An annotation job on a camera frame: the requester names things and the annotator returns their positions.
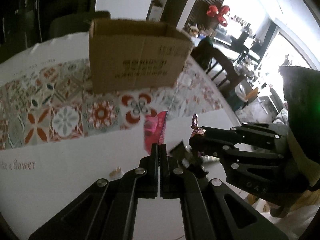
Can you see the dark wooden dining chair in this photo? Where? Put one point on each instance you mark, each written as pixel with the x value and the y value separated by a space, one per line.
pixel 225 67

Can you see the dark green dining chair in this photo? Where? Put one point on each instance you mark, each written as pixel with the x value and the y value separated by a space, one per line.
pixel 70 25

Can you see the dark glass sliding door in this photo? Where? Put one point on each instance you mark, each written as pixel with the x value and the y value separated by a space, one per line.
pixel 37 5

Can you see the tile print tablecloth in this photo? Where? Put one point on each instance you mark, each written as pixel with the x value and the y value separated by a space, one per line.
pixel 62 115

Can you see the small yellow pastry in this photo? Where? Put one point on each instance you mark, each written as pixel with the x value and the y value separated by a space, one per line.
pixel 116 172

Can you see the white hallway cabinet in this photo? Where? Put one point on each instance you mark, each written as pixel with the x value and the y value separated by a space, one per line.
pixel 155 12

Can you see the orange and white object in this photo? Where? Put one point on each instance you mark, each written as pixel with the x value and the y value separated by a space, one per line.
pixel 248 93

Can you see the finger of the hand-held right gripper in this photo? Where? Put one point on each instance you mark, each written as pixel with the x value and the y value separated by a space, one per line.
pixel 260 135
pixel 250 172

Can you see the person's beige clothing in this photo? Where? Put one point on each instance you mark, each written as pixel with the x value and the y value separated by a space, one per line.
pixel 295 226

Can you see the pink snack packet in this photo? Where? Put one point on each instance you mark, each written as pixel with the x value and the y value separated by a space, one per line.
pixel 153 130

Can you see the red balloon decoration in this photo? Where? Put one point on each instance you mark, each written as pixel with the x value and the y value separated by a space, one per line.
pixel 217 13

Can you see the shelf with figurines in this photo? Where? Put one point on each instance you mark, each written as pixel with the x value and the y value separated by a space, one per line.
pixel 246 30

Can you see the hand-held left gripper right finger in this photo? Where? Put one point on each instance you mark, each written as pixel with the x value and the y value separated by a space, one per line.
pixel 163 170

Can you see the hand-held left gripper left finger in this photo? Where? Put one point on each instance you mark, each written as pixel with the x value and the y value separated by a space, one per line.
pixel 155 170

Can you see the brown cardboard box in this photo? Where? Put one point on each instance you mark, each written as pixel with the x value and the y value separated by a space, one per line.
pixel 130 62

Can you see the purple gold foil candy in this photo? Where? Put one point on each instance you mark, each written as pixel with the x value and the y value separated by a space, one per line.
pixel 195 127

